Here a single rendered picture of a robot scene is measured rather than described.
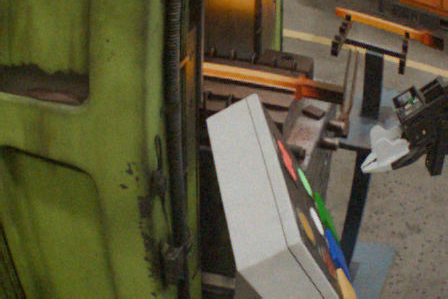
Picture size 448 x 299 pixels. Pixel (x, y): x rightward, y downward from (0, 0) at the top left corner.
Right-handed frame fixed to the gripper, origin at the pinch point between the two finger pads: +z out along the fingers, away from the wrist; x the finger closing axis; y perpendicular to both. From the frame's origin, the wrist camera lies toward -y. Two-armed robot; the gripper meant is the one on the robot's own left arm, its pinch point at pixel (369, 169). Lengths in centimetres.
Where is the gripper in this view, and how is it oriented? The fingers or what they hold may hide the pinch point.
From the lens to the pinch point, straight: 112.0
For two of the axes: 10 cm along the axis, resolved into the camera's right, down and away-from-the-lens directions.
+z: -8.7, 4.7, 1.6
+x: 1.2, 5.1, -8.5
